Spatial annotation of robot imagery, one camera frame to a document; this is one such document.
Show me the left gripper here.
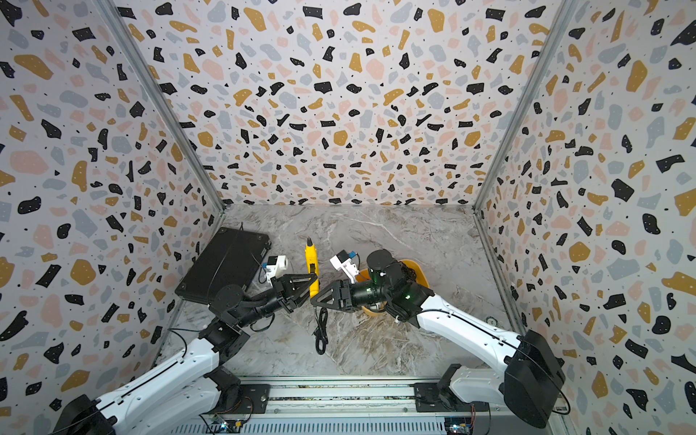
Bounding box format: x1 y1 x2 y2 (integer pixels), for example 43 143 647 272
234 275 317 333

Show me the yellow storage box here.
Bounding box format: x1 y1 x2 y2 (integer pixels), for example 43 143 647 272
356 259 430 317

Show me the yellow glue gun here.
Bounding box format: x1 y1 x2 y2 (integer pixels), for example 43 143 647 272
304 237 329 355

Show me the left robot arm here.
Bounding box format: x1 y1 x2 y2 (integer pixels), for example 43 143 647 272
53 273 318 434

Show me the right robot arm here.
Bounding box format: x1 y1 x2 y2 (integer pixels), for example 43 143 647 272
310 249 566 429

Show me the black flat case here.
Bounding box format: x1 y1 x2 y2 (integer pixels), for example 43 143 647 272
175 228 272 305

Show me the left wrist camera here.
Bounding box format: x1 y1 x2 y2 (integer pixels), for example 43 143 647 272
262 255 289 281

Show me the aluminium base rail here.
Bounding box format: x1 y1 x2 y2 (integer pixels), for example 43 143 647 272
105 376 567 435

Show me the left corner aluminium post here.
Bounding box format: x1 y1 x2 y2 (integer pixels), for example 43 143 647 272
94 0 225 213

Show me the corner aluminium post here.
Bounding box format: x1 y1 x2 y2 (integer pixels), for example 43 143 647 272
94 0 225 213
472 0 578 216

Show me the right corner aluminium post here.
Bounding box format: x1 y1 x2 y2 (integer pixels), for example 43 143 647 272
472 0 578 216

